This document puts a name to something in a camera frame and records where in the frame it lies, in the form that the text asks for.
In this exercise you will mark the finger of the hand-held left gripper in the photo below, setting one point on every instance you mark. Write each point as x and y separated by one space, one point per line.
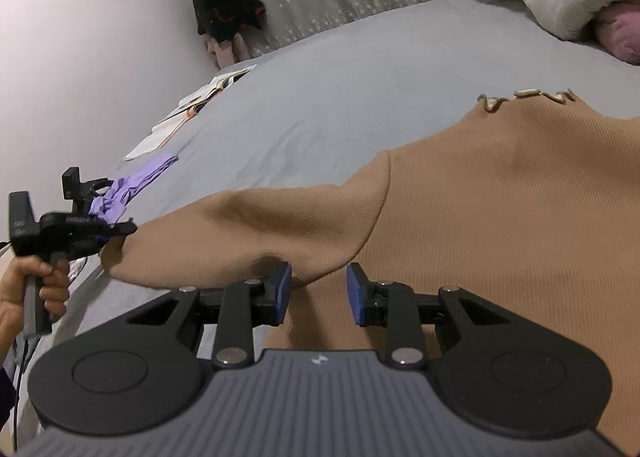
119 229

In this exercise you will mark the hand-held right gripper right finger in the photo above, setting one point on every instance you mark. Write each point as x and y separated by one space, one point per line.
355 297

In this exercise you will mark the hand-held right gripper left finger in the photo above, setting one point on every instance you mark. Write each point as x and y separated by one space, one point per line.
283 294

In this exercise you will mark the brown knit sweater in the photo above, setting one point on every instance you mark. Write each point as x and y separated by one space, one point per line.
475 217

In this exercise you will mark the pile of clothes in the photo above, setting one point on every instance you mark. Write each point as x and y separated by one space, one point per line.
78 269

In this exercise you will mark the dark hanging clothes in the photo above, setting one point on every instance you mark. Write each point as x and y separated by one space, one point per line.
225 4

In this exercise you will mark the person's left hand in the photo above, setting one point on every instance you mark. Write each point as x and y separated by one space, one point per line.
56 294

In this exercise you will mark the purple cloth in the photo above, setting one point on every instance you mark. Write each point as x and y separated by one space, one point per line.
131 186

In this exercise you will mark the black stand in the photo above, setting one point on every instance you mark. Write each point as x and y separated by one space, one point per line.
71 182

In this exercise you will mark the open book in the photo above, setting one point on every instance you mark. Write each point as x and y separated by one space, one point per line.
215 87

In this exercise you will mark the pink hanging garment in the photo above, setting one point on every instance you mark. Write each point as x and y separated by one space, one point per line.
225 48

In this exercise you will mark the grey bed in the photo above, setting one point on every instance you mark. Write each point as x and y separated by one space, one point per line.
350 87

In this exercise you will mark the pink pillow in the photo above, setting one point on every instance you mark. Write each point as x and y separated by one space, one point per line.
622 34

